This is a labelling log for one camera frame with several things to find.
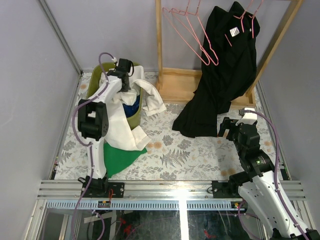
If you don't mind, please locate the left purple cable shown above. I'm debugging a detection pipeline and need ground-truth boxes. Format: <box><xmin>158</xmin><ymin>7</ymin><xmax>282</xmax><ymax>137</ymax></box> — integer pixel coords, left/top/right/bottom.
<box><xmin>71</xmin><ymin>51</ymin><xmax>118</xmax><ymax>240</ymax></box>

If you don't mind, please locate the white shirt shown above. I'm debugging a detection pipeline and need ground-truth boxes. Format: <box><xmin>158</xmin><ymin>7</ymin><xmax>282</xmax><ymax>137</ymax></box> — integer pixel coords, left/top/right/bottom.
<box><xmin>104</xmin><ymin>65</ymin><xmax>167</xmax><ymax>151</ymax></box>

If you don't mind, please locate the green cloth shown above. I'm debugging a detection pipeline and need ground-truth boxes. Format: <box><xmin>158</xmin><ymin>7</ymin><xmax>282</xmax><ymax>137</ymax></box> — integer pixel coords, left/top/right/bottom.
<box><xmin>103</xmin><ymin>143</ymin><xmax>147</xmax><ymax>178</ymax></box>

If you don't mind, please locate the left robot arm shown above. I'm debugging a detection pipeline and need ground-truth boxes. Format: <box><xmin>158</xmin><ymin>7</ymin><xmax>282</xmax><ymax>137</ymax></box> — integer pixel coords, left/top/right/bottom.
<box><xmin>77</xmin><ymin>58</ymin><xmax>134</xmax><ymax>198</ymax></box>

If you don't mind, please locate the wooden clothes rack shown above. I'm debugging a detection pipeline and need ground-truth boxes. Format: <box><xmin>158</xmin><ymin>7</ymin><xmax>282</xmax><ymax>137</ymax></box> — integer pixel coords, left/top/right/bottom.
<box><xmin>155</xmin><ymin>0</ymin><xmax>303</xmax><ymax>109</ymax></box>

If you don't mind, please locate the olive green plastic basket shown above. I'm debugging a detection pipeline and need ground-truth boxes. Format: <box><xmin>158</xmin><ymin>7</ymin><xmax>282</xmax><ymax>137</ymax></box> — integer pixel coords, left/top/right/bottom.
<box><xmin>86</xmin><ymin>63</ymin><xmax>146</xmax><ymax>130</ymax></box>

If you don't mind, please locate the pink hanger of white shirt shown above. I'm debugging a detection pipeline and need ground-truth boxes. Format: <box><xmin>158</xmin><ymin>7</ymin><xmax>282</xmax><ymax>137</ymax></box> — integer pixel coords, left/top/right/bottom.
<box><xmin>170</xmin><ymin>0</ymin><xmax>219</xmax><ymax>66</ymax></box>

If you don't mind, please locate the pink wire hanger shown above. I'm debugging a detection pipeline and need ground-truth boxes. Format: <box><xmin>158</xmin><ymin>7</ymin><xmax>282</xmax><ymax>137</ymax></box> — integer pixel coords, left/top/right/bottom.
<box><xmin>161</xmin><ymin>1</ymin><xmax>208</xmax><ymax>65</ymax></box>

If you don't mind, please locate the blue plaid shirt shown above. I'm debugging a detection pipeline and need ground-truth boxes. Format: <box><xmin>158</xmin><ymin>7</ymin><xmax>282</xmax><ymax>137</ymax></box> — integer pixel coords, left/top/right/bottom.
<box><xmin>122</xmin><ymin>95</ymin><xmax>140</xmax><ymax>118</ymax></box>

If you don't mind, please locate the aluminium rail frame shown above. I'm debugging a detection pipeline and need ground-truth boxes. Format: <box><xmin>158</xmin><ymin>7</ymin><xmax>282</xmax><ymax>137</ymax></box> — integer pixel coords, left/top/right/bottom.
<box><xmin>25</xmin><ymin>180</ymin><xmax>305</xmax><ymax>240</ymax></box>

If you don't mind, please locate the pink hanger of black shirt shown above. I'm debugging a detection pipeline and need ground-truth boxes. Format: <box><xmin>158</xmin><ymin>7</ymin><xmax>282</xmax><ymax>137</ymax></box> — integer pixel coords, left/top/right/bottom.
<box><xmin>224</xmin><ymin>1</ymin><xmax>256</xmax><ymax>47</ymax></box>

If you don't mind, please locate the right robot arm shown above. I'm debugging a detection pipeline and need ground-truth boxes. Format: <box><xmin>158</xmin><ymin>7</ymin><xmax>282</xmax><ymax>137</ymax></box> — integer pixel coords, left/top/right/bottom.
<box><xmin>211</xmin><ymin>117</ymin><xmax>320</xmax><ymax>240</ymax></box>

